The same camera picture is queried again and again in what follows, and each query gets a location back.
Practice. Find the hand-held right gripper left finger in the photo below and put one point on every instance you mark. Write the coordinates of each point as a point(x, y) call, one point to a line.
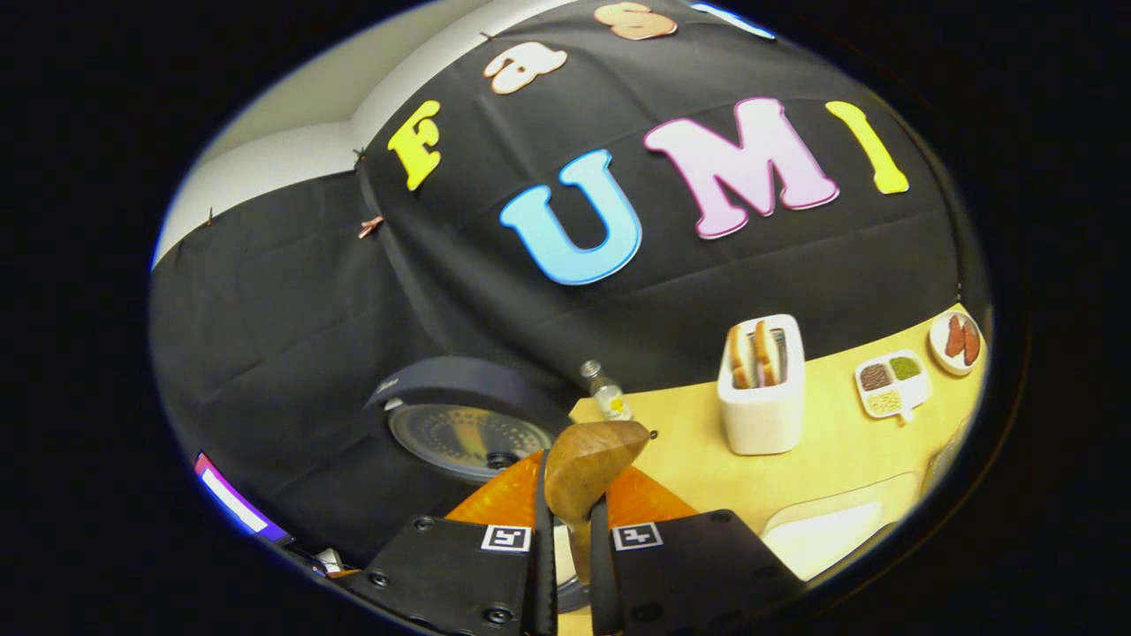
point(459, 574)

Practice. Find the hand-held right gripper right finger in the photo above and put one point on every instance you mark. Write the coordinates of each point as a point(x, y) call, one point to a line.
point(689, 574)

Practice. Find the dark grey rice cooker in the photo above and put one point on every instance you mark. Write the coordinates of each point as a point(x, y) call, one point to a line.
point(468, 437)

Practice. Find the wooden spoon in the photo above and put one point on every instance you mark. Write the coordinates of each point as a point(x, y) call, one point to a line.
point(588, 468)

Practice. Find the clear container of white rice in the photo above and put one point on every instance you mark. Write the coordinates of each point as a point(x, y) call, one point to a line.
point(831, 534)

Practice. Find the white toaster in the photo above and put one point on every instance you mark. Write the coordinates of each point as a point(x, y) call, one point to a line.
point(764, 424)

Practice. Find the small glass bottle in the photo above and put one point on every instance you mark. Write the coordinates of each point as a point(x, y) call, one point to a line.
point(610, 397)

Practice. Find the toasted bread slice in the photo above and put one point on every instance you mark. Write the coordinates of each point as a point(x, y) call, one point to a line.
point(739, 358)
point(766, 353)

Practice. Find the bright lit screen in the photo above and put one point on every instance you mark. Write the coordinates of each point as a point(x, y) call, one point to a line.
point(234, 499)

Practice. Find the white divided bean dish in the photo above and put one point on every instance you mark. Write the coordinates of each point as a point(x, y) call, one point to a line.
point(892, 389)

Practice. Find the round white plate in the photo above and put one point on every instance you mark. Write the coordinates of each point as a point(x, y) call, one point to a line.
point(938, 340)

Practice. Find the red meat piece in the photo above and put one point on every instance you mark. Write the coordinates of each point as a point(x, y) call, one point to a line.
point(971, 343)
point(955, 336)

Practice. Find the pink cloth clip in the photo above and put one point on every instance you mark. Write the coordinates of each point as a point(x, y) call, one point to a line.
point(370, 227)

